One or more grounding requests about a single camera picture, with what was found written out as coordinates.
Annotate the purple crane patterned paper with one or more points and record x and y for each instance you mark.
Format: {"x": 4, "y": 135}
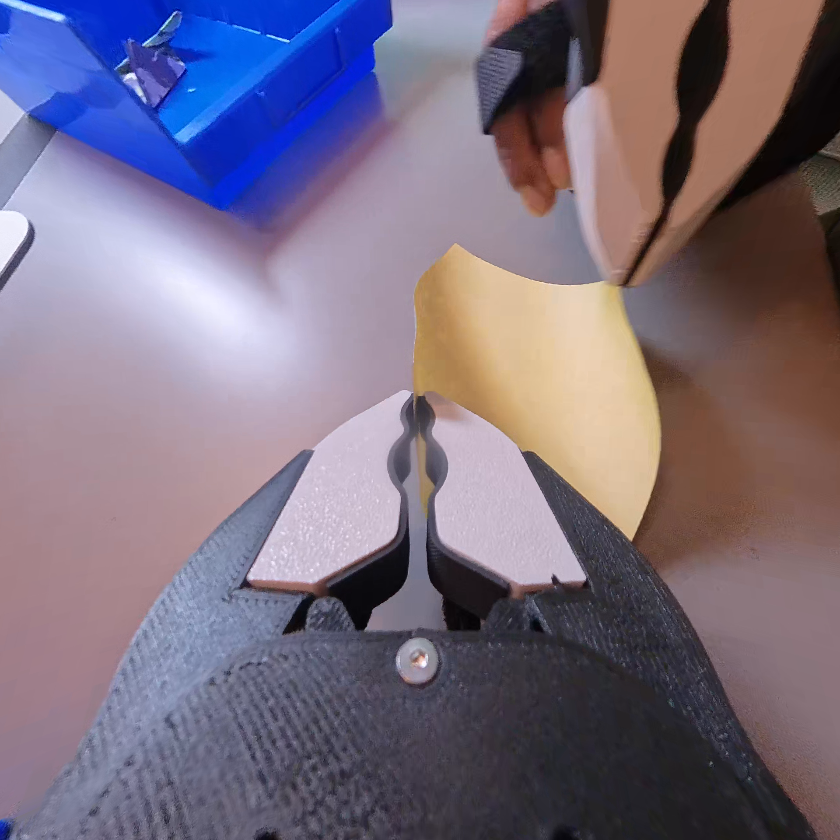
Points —
{"x": 155, "y": 66}

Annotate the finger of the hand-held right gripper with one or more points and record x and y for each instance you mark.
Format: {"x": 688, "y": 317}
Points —
{"x": 768, "y": 79}
{"x": 624, "y": 118}

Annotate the yellow backed black patterned paper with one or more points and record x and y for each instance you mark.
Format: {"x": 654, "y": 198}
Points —
{"x": 538, "y": 381}

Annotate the person's right hand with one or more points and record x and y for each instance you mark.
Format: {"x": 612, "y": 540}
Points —
{"x": 536, "y": 145}

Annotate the blue plastic bin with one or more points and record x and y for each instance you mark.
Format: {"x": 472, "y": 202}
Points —
{"x": 236, "y": 92}

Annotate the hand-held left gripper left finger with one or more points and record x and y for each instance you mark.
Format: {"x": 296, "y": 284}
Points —
{"x": 328, "y": 512}

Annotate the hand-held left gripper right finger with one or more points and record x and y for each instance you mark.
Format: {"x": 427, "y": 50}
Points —
{"x": 505, "y": 512}

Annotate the white stand plate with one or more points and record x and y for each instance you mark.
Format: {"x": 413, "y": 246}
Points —
{"x": 11, "y": 247}

